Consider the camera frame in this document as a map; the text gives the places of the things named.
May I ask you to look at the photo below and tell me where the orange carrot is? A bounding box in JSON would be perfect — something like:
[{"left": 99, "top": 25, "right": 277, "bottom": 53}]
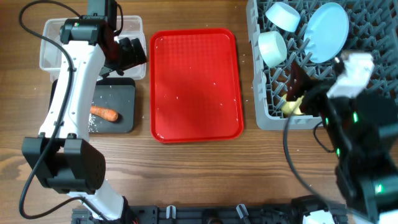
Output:
[{"left": 90, "top": 106, "right": 119, "bottom": 122}]

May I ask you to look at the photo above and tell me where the black waste tray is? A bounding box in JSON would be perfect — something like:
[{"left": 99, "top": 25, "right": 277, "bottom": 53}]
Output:
[{"left": 61, "top": 78, "right": 136, "bottom": 138}]

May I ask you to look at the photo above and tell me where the white rice pile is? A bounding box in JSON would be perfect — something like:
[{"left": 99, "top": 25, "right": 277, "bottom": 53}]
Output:
[{"left": 88, "top": 113, "right": 97, "bottom": 133}]

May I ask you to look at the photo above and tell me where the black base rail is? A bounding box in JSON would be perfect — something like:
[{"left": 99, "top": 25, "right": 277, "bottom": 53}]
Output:
[{"left": 71, "top": 203, "right": 348, "bottom": 224}]

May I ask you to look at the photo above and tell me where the red serving tray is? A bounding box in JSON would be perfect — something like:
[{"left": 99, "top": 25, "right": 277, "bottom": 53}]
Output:
[{"left": 149, "top": 28, "right": 244, "bottom": 144}]

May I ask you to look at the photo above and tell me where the yellow plastic cup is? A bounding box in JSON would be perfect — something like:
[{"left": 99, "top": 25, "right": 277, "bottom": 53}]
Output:
[{"left": 280, "top": 94, "right": 304, "bottom": 116}]

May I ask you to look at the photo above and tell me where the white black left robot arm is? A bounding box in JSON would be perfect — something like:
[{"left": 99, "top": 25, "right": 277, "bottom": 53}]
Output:
[{"left": 19, "top": 1, "right": 147, "bottom": 223}]

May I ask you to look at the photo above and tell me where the mint green bowl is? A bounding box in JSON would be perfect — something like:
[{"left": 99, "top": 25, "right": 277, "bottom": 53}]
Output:
[{"left": 258, "top": 31, "right": 287, "bottom": 68}]

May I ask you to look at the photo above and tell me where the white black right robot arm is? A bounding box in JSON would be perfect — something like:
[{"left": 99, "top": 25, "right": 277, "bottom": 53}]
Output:
[{"left": 287, "top": 62, "right": 397, "bottom": 223}]

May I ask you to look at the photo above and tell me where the grey dishwasher rack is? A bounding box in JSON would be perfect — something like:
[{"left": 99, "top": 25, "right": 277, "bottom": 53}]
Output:
[{"left": 246, "top": 0, "right": 397, "bottom": 130}]

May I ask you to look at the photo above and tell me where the light blue bowl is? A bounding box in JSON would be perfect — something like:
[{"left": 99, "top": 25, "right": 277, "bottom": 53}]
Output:
[{"left": 266, "top": 2, "right": 301, "bottom": 32}]

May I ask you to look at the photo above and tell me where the clear plastic bin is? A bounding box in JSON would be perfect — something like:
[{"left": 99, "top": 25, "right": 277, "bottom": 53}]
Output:
[{"left": 39, "top": 16, "right": 146, "bottom": 82}]

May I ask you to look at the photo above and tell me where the light blue plate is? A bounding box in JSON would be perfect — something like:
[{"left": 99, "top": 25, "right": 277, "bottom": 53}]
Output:
[{"left": 303, "top": 2, "right": 349, "bottom": 63}]

